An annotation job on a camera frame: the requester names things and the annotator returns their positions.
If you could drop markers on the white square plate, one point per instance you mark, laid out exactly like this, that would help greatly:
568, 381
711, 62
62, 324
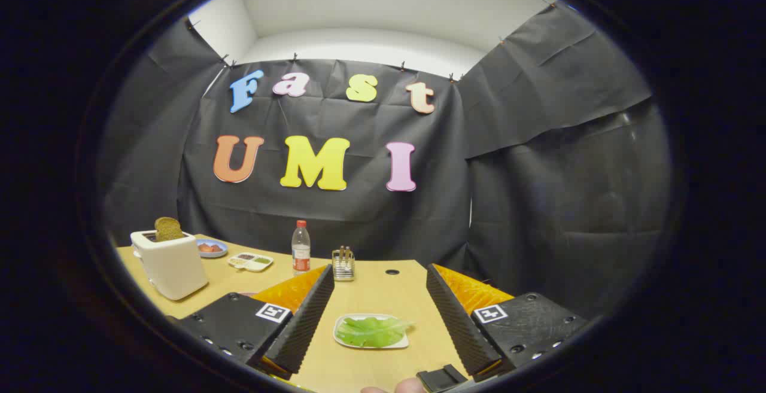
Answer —
371, 347

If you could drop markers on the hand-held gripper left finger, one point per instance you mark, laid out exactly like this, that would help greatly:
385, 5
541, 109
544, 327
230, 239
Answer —
308, 315

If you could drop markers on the brown bread slice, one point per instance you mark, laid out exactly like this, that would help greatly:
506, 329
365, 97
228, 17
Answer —
169, 228

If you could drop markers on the small blue plate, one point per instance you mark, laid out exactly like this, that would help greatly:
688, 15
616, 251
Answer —
218, 253

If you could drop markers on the cream white toaster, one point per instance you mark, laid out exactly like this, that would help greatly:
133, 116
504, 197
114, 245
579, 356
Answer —
173, 267

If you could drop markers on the red sliced food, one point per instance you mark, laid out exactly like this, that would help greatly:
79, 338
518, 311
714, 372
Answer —
209, 247

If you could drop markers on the white divided sauce dish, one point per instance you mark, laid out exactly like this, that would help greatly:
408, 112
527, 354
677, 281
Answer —
251, 261

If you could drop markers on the clear red-capped water bottle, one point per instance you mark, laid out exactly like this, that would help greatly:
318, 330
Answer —
301, 249

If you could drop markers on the green lettuce leaf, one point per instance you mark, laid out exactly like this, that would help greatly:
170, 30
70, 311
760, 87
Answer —
371, 330

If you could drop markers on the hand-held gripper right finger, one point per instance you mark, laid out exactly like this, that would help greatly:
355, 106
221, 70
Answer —
455, 321

